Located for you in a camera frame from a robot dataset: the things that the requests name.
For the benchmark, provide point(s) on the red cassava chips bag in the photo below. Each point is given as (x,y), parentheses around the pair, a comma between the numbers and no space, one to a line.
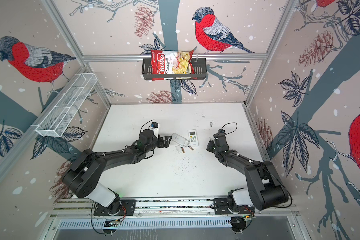
(171,62)

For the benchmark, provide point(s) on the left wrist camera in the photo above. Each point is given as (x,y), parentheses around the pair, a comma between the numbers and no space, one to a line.
(155,128)

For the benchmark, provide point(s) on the black wall basket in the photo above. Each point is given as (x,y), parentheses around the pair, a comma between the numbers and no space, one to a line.
(195,69)

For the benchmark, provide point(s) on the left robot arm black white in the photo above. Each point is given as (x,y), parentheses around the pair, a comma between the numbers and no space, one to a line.
(82,178)

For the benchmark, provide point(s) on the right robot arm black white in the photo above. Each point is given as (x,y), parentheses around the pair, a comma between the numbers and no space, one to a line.
(264,185)

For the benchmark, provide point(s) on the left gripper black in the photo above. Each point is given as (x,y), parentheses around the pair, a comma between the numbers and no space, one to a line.
(166,143)

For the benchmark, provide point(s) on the white remote control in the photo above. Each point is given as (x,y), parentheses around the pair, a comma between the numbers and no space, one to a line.
(180,140)
(193,139)

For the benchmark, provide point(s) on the white wire mesh shelf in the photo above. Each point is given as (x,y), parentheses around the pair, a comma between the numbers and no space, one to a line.
(60,116)

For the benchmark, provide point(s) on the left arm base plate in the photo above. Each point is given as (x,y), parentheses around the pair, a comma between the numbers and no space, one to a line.
(123,207)

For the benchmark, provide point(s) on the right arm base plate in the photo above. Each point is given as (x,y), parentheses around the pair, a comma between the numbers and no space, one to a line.
(222,206)

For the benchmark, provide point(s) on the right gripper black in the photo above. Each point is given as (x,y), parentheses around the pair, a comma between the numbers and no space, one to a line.
(210,143)

